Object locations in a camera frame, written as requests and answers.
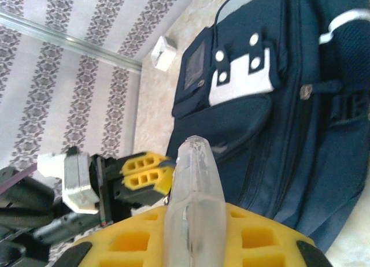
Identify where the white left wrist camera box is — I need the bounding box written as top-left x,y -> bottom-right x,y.
37,147 -> 101,216

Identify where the navy blue backpack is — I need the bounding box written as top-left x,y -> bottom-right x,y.
166,0 -> 370,254

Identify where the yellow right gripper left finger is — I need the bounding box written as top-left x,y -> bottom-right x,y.
49,205 -> 174,267

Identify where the aluminium frame post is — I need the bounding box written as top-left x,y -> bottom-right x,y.
0,11 -> 143,73

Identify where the small white square clock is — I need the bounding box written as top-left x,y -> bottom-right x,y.
149,35 -> 179,73

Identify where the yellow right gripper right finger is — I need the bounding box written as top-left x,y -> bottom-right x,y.
222,203 -> 334,267

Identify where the navy rubber zipper pull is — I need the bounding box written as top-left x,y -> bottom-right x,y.
299,79 -> 343,102

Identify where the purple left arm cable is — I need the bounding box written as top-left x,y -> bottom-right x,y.
0,165 -> 38,194

